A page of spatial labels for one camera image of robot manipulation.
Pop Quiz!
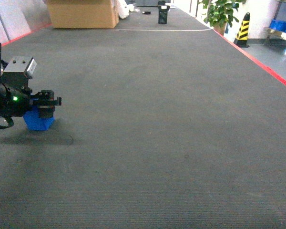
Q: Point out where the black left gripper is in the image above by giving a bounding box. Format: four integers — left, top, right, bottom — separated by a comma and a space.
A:
0, 72, 62, 118

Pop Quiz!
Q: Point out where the blue plastic part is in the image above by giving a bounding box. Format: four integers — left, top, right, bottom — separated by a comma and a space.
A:
23, 95, 55, 131

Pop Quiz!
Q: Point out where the stainless steel shelf rack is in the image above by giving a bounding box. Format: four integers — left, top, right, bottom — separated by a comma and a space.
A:
264, 0, 286, 55

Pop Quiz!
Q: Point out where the blue bin on shelf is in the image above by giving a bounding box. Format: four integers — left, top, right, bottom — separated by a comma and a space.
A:
269, 19, 286, 33

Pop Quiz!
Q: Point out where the large cardboard box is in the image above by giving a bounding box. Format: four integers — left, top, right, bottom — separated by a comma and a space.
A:
47, 0, 119, 29

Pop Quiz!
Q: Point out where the white foam packaging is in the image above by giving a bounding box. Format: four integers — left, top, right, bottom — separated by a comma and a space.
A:
116, 0, 134, 19

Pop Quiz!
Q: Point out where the black small box on table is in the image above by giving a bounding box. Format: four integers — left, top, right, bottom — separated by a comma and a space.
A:
157, 0, 170, 24

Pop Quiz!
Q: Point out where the potted green plant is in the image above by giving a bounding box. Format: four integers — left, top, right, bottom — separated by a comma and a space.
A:
198, 0, 246, 36

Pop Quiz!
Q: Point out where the yellow black traffic cone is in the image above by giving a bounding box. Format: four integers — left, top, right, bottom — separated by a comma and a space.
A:
234, 12, 250, 48

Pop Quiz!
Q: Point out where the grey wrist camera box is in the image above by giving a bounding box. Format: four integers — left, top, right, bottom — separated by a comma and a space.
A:
3, 56, 37, 79

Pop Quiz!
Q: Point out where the red table frame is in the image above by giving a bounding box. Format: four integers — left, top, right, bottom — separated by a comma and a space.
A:
214, 30, 286, 86

